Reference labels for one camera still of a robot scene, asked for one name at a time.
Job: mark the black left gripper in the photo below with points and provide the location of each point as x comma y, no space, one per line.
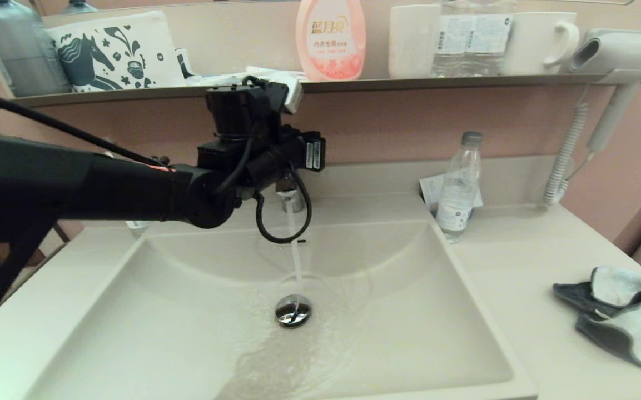
292,153

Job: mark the chrome basin faucet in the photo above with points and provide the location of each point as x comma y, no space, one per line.
292,200

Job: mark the grey fluffy microfiber cloth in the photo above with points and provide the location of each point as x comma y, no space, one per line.
626,328

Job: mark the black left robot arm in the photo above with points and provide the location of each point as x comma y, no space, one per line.
48,178

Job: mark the white ceramic sink basin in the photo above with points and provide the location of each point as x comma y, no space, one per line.
159,322

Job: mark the white plastic packets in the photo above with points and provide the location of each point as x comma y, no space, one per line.
225,78

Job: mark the pink detergent bottle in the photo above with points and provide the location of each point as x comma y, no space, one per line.
331,39

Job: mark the white paper card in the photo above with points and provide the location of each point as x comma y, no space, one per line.
430,191

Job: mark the chrome drain stopper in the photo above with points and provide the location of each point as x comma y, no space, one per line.
293,311

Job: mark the clear bottle with grey cap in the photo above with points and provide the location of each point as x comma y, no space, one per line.
458,194

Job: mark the white horse print pouch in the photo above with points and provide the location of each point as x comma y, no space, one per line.
114,53

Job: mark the clear bottle with white label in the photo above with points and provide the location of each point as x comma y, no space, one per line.
490,39

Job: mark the grey metal bottle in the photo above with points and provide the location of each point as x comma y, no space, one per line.
23,50

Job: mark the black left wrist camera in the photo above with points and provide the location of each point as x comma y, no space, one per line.
242,108

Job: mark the wall mirror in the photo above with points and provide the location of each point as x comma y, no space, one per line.
231,33

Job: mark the long grey wall shelf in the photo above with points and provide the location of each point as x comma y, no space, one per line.
409,84

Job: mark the white wall hair dryer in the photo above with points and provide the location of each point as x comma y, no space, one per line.
626,53

